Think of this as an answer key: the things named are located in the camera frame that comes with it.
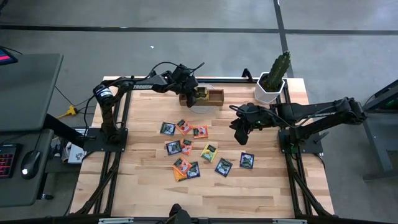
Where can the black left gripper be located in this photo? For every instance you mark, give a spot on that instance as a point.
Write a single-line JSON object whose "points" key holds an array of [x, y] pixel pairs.
{"points": [[183, 79]]}

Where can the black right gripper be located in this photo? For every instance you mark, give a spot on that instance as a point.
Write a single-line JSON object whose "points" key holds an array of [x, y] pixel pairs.
{"points": [[255, 118]]}

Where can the lemon lime tea bag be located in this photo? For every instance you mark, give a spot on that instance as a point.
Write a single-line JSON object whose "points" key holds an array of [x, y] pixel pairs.
{"points": [[202, 94], [209, 153]]}

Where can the blackcurrant tea bag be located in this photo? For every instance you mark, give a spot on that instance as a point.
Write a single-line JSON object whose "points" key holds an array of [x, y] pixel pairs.
{"points": [[194, 171], [247, 160], [223, 167], [173, 147], [168, 128]]}

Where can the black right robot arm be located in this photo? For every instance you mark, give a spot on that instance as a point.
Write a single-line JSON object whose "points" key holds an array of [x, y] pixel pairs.
{"points": [[311, 113]]}

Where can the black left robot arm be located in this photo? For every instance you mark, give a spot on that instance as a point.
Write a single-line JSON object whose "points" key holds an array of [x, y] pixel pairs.
{"points": [[146, 86]]}

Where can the wooden tea organizer box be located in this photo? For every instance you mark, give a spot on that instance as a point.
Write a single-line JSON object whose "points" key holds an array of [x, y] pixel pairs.
{"points": [[214, 103]]}

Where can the round clear turntable disc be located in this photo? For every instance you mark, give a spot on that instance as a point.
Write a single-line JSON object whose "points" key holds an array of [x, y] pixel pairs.
{"points": [[202, 109]]}

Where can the green cactus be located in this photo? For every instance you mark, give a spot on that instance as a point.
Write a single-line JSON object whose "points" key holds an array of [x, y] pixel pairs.
{"points": [[278, 70]]}

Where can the yellow power plug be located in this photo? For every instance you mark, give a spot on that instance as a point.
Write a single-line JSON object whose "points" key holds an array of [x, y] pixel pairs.
{"points": [[71, 110]]}

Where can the white printed carton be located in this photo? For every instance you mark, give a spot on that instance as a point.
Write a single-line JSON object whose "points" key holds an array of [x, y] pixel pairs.
{"points": [[76, 154]]}

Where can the black slanted desk strut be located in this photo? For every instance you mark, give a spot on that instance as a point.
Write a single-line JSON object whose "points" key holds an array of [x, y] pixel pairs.
{"points": [[62, 130]]}

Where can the dark metal cart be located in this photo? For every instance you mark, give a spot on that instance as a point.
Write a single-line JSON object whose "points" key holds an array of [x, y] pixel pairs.
{"points": [[375, 140]]}

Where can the small green object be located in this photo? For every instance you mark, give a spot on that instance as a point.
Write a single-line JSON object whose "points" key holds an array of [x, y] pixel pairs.
{"points": [[392, 104]]}

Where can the dark grey desk panel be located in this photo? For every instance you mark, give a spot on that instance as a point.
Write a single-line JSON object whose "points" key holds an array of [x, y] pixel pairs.
{"points": [[28, 90]]}

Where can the black computer mouse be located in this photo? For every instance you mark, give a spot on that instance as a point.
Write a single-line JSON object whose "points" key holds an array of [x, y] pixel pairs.
{"points": [[30, 163]]}

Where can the black desk caster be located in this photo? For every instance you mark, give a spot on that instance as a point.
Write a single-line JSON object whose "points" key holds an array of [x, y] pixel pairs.
{"points": [[46, 196]]}

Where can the backlit black keyboard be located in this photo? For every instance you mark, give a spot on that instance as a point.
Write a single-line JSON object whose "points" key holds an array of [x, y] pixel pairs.
{"points": [[7, 160]]}

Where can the grey desk surface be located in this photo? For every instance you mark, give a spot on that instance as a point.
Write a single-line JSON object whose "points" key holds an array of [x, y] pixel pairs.
{"points": [[18, 189]]}

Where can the black metal table frame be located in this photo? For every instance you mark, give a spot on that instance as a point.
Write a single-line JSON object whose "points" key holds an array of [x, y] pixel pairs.
{"points": [[224, 80]]}

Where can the black frame clamp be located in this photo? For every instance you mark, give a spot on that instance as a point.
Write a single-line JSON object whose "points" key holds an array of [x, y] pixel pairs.
{"points": [[247, 74]]}

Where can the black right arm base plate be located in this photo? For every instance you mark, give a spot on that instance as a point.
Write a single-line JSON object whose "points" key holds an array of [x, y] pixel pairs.
{"points": [[314, 145]]}

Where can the silver bracket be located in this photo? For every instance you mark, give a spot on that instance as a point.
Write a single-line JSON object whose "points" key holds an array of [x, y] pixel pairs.
{"points": [[289, 221], [115, 220]]}

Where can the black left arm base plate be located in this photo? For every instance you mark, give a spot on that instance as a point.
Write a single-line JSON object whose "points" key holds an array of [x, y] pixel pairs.
{"points": [[93, 143]]}

